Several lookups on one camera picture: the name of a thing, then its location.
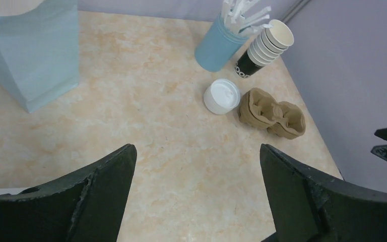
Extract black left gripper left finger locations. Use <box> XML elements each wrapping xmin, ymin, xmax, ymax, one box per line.
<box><xmin>0</xmin><ymin>144</ymin><xmax>137</xmax><ymax>241</ymax></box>

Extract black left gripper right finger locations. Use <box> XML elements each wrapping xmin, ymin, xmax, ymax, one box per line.
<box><xmin>260</xmin><ymin>144</ymin><xmax>387</xmax><ymax>241</ymax></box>

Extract stack of white cup lids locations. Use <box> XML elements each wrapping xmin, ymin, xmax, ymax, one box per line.
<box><xmin>203</xmin><ymin>79</ymin><xmax>241</xmax><ymax>115</ymax></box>

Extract brown cardboard cup carrier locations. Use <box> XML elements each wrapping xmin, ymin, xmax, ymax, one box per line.
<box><xmin>239</xmin><ymin>88</ymin><xmax>306</xmax><ymax>140</ymax></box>

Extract stack of paper cups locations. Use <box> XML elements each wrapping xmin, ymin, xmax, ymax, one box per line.
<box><xmin>234</xmin><ymin>19</ymin><xmax>294</xmax><ymax>79</ymax></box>

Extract light blue paper bag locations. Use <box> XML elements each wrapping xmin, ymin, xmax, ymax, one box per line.
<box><xmin>0</xmin><ymin>0</ymin><xmax>79</xmax><ymax>112</ymax></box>

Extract blue cylindrical straw holder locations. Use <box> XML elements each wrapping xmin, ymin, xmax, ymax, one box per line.
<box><xmin>195</xmin><ymin>15</ymin><xmax>249</xmax><ymax>72</ymax></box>

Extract white wrapped straws bundle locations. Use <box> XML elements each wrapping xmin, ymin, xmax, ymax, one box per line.
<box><xmin>217</xmin><ymin>0</ymin><xmax>273</xmax><ymax>37</ymax></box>

